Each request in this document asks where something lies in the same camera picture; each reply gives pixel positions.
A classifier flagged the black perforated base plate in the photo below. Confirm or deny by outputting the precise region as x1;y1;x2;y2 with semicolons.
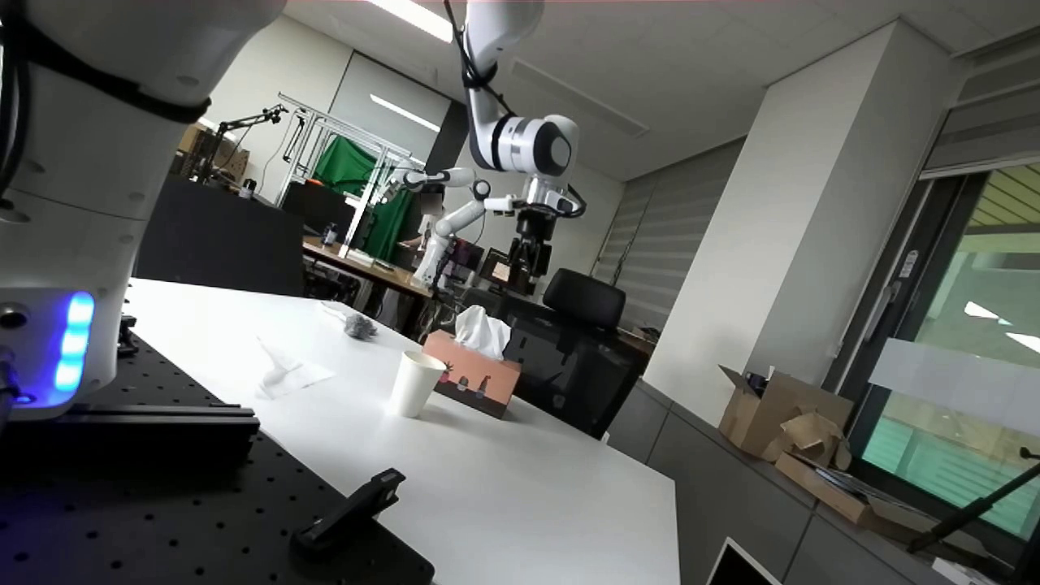
0;348;437;585

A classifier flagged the black camera tripod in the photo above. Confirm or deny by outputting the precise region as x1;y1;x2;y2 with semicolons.
907;448;1040;552

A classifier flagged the orange tissue box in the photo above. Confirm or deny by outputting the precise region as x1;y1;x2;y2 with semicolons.
422;333;519;418

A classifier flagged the brown cardboard box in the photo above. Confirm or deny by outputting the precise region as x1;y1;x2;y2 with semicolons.
719;366;852;466

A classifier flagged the black office chair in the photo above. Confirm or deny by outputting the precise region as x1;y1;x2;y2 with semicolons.
506;270;645;440

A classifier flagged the black clamp on plate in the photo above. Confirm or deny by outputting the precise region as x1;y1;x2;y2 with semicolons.
292;469;407;556

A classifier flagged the wooden background desk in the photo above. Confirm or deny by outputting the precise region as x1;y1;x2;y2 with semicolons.
303;236;434;315

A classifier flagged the white paper cup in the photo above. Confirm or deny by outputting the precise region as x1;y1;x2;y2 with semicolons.
387;350;449;416

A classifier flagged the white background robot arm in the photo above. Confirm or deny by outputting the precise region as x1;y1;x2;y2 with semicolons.
402;165;560;287

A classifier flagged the white tissue sheet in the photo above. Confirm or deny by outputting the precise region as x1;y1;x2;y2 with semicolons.
455;306;512;362

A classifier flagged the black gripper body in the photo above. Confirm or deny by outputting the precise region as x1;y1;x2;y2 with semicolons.
512;208;557;296

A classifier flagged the white main robot arm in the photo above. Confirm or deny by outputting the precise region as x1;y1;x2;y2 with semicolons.
441;0;585;287

